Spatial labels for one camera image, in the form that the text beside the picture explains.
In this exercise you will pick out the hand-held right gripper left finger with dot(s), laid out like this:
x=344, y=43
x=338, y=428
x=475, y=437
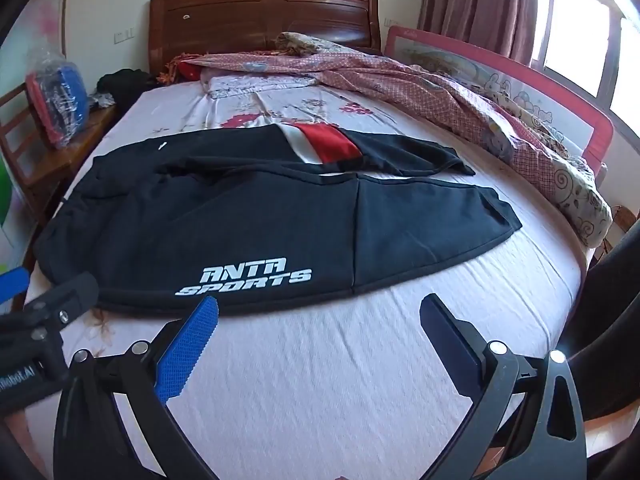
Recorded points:
x=192, y=345

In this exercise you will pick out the dark cloth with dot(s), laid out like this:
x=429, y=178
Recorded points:
x=605, y=320

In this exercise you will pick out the pink patterned quilt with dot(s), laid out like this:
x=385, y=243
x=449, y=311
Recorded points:
x=450, y=95

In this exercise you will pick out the pink bed guard rail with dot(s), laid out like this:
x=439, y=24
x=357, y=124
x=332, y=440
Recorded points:
x=400, y=40

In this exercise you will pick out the black pants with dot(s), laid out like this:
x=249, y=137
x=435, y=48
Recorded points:
x=250, y=220

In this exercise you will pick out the pale floral pillow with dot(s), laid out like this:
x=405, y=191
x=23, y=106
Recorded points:
x=260, y=82

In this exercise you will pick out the bed with floral sheet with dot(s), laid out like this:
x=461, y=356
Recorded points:
x=325, y=385

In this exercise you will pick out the wooden headboard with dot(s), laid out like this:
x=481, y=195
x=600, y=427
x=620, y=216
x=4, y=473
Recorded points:
x=260, y=20

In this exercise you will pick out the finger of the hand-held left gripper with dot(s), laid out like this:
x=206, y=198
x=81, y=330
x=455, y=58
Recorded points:
x=12, y=282
x=70, y=292

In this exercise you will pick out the orange fringed cloth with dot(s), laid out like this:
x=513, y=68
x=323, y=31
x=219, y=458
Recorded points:
x=170, y=67

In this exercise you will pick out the plastic bag of clothes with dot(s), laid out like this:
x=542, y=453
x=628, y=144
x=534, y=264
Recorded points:
x=60, y=95

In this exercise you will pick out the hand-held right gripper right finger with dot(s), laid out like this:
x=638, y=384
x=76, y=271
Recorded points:
x=452, y=340

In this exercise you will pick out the black clothes pile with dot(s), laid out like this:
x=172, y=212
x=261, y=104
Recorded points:
x=125, y=85

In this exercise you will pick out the white wall outlet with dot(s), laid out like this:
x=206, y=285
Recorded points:
x=124, y=35

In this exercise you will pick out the pink curtain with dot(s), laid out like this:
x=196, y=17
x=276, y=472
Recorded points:
x=475, y=5

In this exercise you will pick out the red cushion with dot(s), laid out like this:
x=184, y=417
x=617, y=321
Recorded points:
x=189, y=69

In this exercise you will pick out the window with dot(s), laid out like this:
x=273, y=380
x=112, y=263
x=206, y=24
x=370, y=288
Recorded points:
x=575, y=25

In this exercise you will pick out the wooden chair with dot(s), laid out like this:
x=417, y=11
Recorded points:
x=97, y=130

